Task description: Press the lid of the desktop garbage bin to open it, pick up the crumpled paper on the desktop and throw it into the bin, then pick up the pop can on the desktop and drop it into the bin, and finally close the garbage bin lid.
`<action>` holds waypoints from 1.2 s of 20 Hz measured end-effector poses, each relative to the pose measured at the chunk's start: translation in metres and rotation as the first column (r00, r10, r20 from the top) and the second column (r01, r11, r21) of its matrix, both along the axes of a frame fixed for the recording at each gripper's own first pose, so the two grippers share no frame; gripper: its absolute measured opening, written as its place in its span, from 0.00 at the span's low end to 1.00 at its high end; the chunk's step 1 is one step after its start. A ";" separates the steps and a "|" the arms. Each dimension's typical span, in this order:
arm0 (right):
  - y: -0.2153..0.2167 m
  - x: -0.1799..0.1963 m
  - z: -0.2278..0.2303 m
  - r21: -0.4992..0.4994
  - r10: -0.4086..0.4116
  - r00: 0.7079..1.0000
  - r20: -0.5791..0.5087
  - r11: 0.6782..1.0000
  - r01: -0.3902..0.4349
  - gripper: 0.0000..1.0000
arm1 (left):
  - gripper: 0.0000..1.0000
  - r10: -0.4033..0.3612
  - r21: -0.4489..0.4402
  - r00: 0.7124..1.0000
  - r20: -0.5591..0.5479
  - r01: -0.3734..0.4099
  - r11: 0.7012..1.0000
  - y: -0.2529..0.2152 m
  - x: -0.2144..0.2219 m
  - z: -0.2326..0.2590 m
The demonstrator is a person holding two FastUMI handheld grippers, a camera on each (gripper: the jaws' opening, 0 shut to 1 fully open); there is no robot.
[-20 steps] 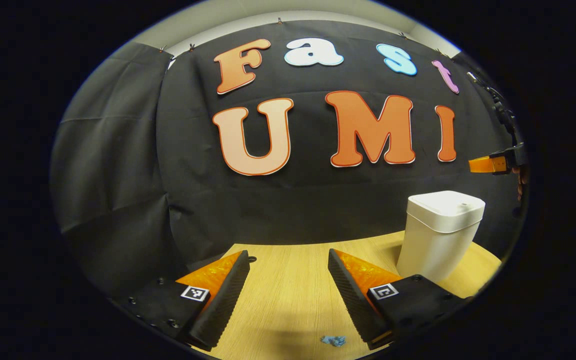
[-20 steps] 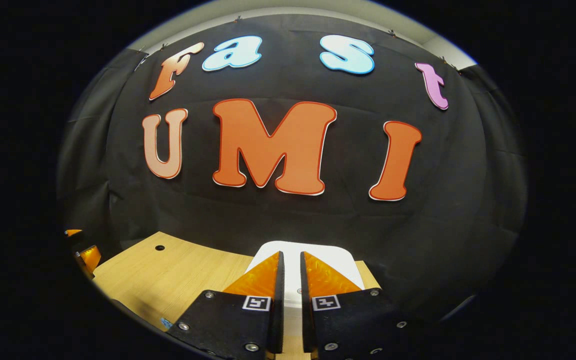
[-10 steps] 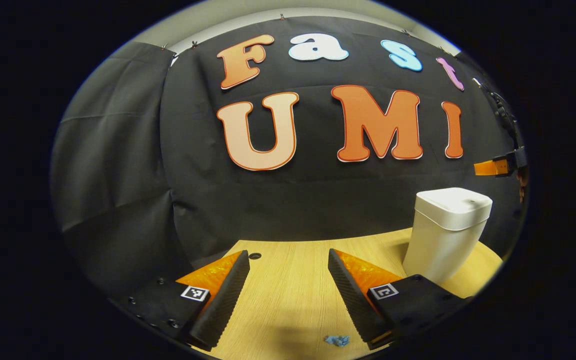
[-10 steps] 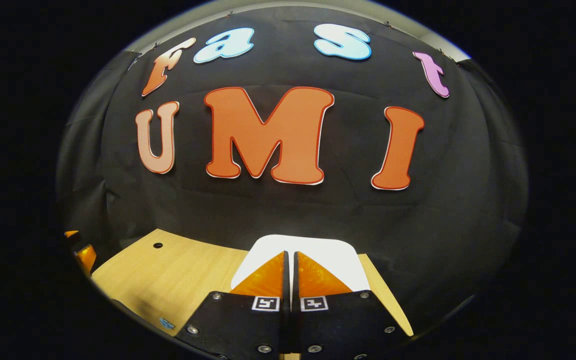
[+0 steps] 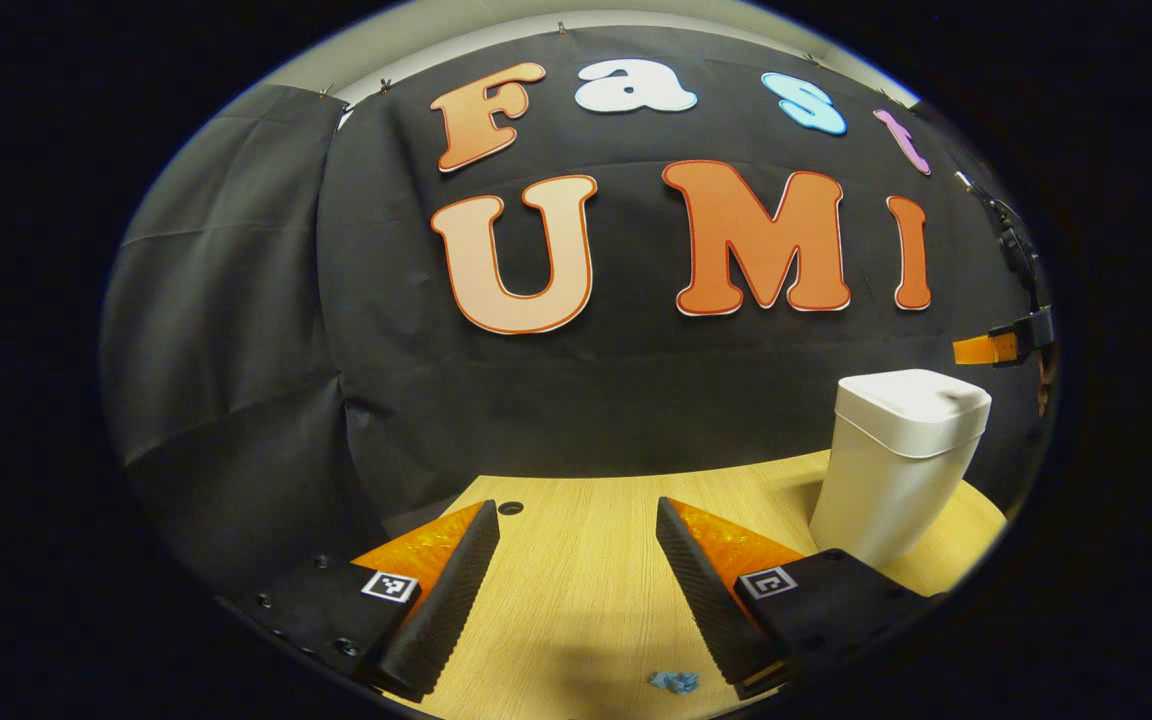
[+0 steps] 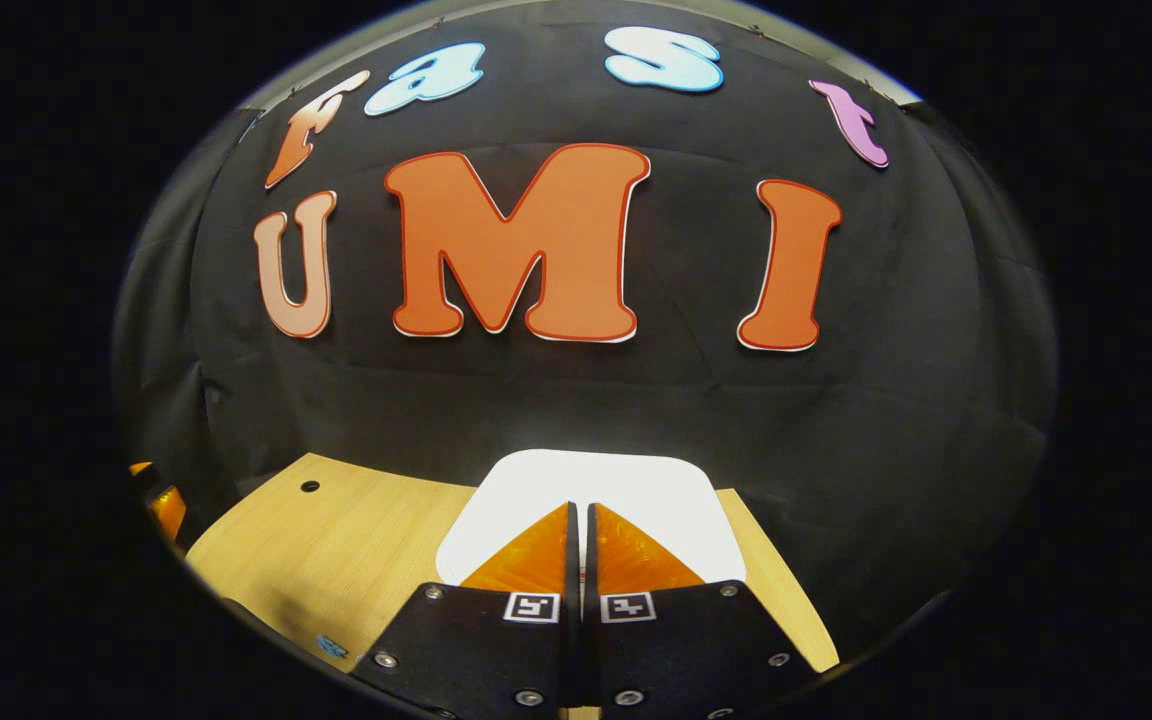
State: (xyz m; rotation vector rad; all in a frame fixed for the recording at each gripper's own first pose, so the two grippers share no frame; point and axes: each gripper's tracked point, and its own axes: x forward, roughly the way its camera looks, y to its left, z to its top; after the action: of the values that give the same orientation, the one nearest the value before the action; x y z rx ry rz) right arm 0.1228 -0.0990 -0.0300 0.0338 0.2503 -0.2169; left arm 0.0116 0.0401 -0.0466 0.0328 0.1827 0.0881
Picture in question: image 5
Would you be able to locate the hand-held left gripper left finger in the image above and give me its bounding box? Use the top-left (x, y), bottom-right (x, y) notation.
top-left (221, 500), bottom-right (502, 704)

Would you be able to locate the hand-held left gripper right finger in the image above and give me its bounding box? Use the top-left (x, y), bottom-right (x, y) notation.
top-left (656, 497), bottom-right (947, 701)

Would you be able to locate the white desktop garbage bin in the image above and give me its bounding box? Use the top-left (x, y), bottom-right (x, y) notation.
top-left (809, 369), bottom-right (993, 569)

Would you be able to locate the wooden desktop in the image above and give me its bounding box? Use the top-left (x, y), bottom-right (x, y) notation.
top-left (376, 450), bottom-right (1009, 720)

